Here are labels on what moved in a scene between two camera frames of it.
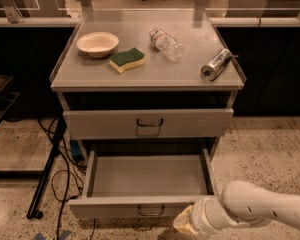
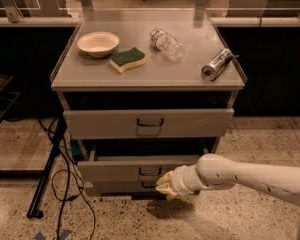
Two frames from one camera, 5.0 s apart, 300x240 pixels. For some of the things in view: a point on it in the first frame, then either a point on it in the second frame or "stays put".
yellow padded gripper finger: (182, 222) → (164, 184)
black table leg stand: (33, 210) stays put
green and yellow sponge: (128, 59) stays put
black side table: (0, 103) stays put
